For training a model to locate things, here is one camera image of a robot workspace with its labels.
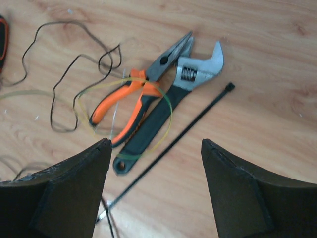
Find black adjustable wrench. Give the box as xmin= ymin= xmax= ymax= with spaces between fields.
xmin=113 ymin=41 xmax=224 ymax=175

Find black zip tie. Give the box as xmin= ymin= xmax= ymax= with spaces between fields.
xmin=95 ymin=82 xmax=235 ymax=224

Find orange black combination pliers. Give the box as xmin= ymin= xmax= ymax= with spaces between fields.
xmin=0 ymin=15 xmax=9 ymax=71

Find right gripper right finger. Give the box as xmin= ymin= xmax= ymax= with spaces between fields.
xmin=201 ymin=139 xmax=317 ymax=238

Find orange needle nose pliers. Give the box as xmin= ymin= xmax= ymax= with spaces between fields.
xmin=89 ymin=30 xmax=196 ymax=148

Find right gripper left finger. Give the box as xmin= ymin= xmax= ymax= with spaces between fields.
xmin=0 ymin=138 xmax=111 ymax=238

